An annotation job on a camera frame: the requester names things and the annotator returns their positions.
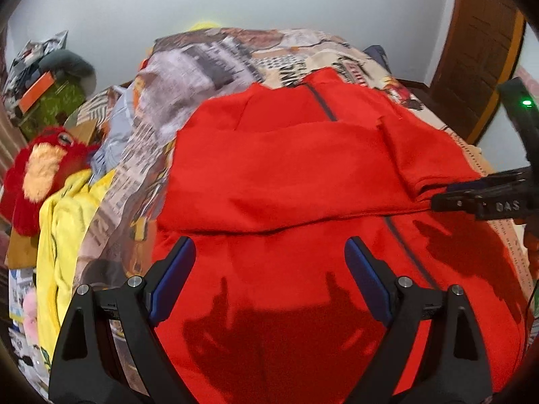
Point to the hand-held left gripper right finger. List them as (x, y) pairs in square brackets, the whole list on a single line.
[(364, 273)]

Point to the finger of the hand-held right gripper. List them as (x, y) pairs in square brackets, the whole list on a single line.
[(459, 204), (467, 185)]

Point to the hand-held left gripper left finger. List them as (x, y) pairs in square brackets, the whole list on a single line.
[(177, 269)]

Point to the red jacket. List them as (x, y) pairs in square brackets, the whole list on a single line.
[(294, 168)]

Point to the wooden door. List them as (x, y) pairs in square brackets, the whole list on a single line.
[(476, 50)]

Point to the yellow fleece blanket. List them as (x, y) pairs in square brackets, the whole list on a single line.
[(63, 240)]

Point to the grey striped bedding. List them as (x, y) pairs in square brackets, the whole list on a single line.
[(111, 134)]

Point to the pink plush toy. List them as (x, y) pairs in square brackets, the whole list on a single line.
[(30, 315)]

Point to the dark blue cloth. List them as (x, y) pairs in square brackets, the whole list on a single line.
[(377, 57)]

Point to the brown cardboard piece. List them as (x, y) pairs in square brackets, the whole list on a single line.
[(84, 130)]

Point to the red plush toy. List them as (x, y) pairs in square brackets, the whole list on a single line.
[(42, 164)]

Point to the newspaper print blanket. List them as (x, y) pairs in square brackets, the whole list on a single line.
[(193, 75)]

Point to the striped curtain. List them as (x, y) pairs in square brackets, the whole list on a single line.
[(8, 155)]

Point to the green box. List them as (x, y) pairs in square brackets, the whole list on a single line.
[(50, 105)]

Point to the orange box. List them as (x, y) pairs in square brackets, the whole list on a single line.
[(36, 90)]

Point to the grey neck pillow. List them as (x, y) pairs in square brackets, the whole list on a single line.
[(71, 61)]

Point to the yellow cushion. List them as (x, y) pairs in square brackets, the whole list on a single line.
[(206, 26)]

